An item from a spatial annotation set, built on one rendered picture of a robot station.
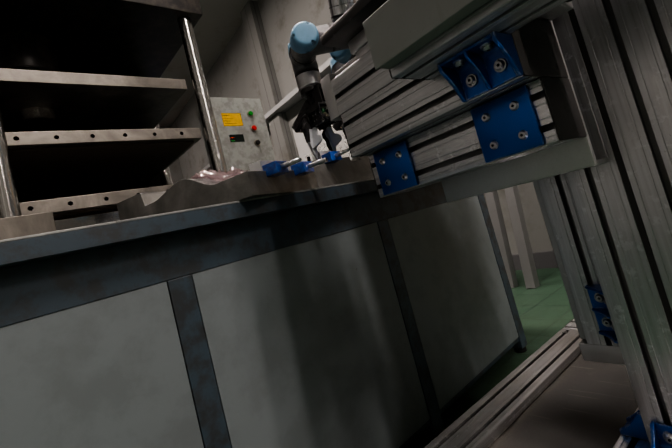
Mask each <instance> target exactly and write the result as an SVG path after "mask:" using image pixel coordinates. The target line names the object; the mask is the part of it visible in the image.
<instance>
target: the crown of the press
mask: <svg viewBox="0 0 672 448"><path fill-rule="evenodd" d="M202 15H203V14H202V10H201V6H200V2H199V0H0V68H8V69H24V70H40V71H56V72H72V73H88V74H105V75H121V76H137V77H153V78H160V77H161V75H162V74H163V72H164V71H165V69H166V68H167V66H168V65H169V64H170V62H171V61H172V59H173V58H174V56H175V55H176V53H177V52H178V50H179V49H180V47H181V46H182V44H183V42H182V37H181V33H180V29H179V25H178V21H177V19H178V18H179V17H181V16H188V17H190V18H191V22H192V26H193V28H194V27H195V25H196V24H197V22H198V21H199V19H200V18H201V17H202ZM20 115H21V120H22V124H23V125H25V126H28V127H48V126H52V125H54V124H56V123H57V120H56V116H55V111H54V110H52V109H50V108H46V107H30V108H26V109H23V110H21V111H20Z"/></svg>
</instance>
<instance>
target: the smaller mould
mask: <svg viewBox="0 0 672 448"><path fill-rule="evenodd" d="M53 231H56V226H55V221H54V216H53V212H52V211H51V212H43V213H36V214H29V215H21V216H14V217H7V218H0V240H4V239H10V238H16V237H22V236H28V235H34V234H40V233H46V232H53Z"/></svg>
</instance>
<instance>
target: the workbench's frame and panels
mask: <svg viewBox="0 0 672 448"><path fill-rule="evenodd" d="M526 345H527V340H526V337H525V334H524V330H523V327H522V323H521V320H520V317H519V313H518V310H517V306H516V303H515V300H514V296H513V293H512V289H511V286H510V283H509V279H508V276H507V272H506V269H505V266H504V262H503V259H502V255H501V252H500V249H499V245H498V242H497V238H496V235H495V232H494V228H493V225H492V221H491V218H490V215H489V211H488V208H487V205H486V201H485V198H484V194H481V195H477V196H473V197H469V198H465V199H461V200H457V201H453V202H447V201H446V197H445V194H444V190H443V187H442V183H441V182H438V183H435V184H431V185H428V186H425V187H422V188H418V189H415V190H412V191H409V192H404V193H400V194H395V195H391V196H387V197H382V198H380V197H379V194H378V191H377V187H376V183H375V180H370V181H364V182H358V183H352V184H346V185H340V186H334V187H329V188H323V189H317V190H311V191H305V192H299V193H293V194H287V195H281V196H275V197H269V198H263V199H257V200H252V201H246V202H240V203H234V204H228V205H222V206H216V207H210V208H204V209H198V210H192V211H186V212H180V213H175V214H169V215H163V216H157V217H151V218H145V219H139V220H133V221H127V222H121V223H115V224H109V225H103V226H98V227H92V228H86V229H80V230H74V231H68V232H62V233H56V234H50V235H44V236H38V237H32V238H26V239H21V240H15V241H9V242H3V243H0V448H406V447H407V446H408V445H409V444H410V443H411V442H413V441H414V440H415V439H416V438H417V437H418V436H419V435H420V434H421V433H422V432H425V433H426V434H427V437H428V439H430V440H433V439H435V438H436V437H437V436H438V435H439V434H440V433H442V428H443V427H444V423H443V420H442V416H441V414H442V413H443V412H444V411H445V410H446V409H447V408H449V407H450V406H451V405H452V404H453V403H454V402H455V401H456V400H457V399H458V398H459V397H460V396H461V395H462V394H463V393H464V392H465V391H467V390H468V389H469V388H470V387H471V386H472V385H473V384H474V383H475V382H476V381H477V380H478V379H479V378H480V377H481V376H482V375H483V374H484V373H486V372H487V371H488V370H489V369H490V368H491V367H492V366H493V365H494V364H495V363H496V362H497V361H498V360H499V359H500V358H501V357H502V356H504V355H505V354H506V353H507V352H508V351H509V350H510V349H511V348H514V351H515V352H516V353H524V352H526V351H527V349H526Z"/></svg>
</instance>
